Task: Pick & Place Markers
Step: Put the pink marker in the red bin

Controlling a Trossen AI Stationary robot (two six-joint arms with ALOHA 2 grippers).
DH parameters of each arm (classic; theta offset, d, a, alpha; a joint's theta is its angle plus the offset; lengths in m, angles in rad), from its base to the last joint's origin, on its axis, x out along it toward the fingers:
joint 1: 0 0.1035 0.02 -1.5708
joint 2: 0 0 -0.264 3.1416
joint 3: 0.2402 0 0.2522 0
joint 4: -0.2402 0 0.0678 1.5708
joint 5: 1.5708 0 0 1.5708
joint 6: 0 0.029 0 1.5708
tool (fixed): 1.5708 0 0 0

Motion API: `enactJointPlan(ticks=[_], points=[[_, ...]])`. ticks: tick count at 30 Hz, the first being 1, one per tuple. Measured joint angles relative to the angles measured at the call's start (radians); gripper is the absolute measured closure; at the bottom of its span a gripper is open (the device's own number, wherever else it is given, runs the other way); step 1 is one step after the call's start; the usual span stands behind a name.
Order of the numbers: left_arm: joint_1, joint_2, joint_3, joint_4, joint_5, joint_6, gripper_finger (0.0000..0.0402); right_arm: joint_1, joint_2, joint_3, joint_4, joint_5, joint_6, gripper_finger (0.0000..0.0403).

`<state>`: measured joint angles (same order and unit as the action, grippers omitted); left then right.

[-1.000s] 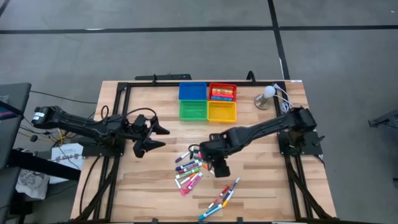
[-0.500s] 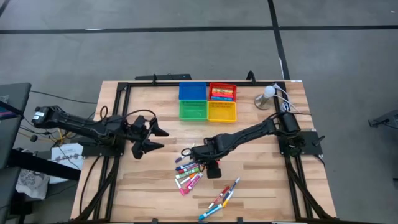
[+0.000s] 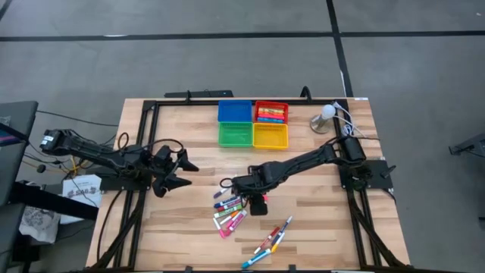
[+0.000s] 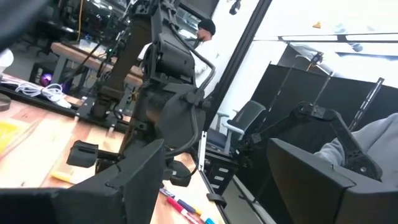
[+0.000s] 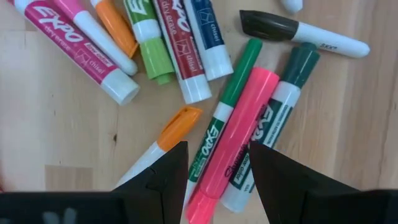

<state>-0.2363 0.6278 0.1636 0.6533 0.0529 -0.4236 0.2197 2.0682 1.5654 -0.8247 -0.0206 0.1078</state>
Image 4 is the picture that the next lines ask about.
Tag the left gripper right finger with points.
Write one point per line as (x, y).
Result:
(311, 193)

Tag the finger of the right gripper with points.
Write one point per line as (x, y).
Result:
(178, 174)
(82, 154)

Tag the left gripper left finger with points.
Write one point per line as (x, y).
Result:
(133, 193)

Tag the red thin marker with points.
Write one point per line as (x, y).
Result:
(183, 212)

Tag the teal Expo marker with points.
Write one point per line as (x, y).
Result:
(209, 221)

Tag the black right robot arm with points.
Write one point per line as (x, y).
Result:
(130, 62)

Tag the black drawer cabinet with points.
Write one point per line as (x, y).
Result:
(222, 174)

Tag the grey office chair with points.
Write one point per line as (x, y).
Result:
(245, 115)

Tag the person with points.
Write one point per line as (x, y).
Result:
(373, 140)
(205, 56)

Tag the yellow plastic basket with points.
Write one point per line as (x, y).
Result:
(7, 133)

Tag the black box purple lights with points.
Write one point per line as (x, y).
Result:
(46, 79)

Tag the black partition panel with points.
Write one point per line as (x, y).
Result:
(342, 93)

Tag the white bulb lamp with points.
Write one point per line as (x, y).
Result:
(4, 60)

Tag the silver aluminium bracket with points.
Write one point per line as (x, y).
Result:
(202, 149)

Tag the black frame clamp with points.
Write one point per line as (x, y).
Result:
(216, 199)

